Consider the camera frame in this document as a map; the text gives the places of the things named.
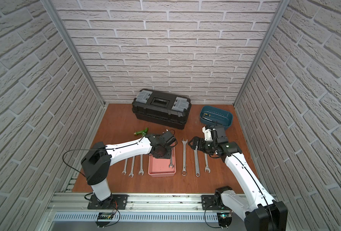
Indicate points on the green hose nozzle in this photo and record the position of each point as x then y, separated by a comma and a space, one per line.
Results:
142, 132

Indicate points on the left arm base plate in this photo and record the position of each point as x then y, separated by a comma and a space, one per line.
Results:
118, 201

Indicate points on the left controller board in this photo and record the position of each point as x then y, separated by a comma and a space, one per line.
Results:
104, 219

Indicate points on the pink plastic storage box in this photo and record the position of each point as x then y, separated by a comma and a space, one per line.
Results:
160, 167

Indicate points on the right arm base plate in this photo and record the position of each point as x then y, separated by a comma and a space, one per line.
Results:
211, 202

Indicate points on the adjustable wrench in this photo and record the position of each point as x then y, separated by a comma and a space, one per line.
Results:
197, 168

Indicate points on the aluminium front rail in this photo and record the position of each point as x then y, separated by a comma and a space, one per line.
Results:
137, 202

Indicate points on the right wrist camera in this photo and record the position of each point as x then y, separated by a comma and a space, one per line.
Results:
215, 134

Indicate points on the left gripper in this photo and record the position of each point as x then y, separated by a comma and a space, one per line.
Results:
152, 137

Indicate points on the large combination wrench 19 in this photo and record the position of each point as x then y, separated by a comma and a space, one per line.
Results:
207, 169

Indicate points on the right controller board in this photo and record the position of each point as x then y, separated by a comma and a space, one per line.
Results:
224, 219

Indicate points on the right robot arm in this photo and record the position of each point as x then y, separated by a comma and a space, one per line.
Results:
259, 210

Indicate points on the controller board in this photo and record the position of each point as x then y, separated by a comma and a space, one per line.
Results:
224, 219
104, 219

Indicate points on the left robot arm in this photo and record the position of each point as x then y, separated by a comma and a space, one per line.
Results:
96, 163

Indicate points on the black plastic toolbox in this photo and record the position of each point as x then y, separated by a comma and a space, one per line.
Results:
162, 108

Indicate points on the teal plastic bin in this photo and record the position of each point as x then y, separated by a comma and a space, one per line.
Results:
222, 117

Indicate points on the large combination wrench 22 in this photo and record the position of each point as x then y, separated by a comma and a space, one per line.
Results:
184, 171

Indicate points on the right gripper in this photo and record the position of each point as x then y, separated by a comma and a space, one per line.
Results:
201, 147

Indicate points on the small combination wrench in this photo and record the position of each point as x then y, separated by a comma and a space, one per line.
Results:
125, 167
171, 161
141, 171
131, 174

